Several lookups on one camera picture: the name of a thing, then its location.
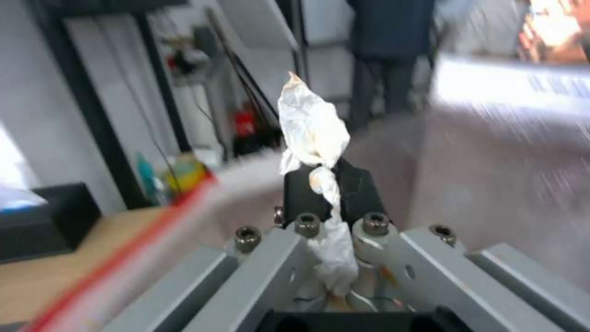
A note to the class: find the red and white device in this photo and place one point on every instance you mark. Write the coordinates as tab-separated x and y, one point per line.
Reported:
184	52

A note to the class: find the white tissue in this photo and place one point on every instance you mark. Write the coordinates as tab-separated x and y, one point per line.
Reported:
311	121

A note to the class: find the red bottle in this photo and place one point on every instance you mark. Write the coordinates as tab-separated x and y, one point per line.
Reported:
244	128

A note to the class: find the teal bottle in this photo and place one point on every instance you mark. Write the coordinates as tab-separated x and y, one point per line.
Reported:
150	180

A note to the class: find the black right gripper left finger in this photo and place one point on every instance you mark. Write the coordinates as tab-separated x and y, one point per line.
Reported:
258	269

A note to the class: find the black metal shelf frame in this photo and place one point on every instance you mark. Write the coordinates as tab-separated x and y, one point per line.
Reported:
106	121

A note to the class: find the person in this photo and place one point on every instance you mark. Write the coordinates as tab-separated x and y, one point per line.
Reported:
392	31

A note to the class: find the black tissue box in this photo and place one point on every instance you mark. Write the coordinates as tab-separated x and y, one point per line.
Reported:
64	221

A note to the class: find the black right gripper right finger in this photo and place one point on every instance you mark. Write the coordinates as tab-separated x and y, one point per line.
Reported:
428	263

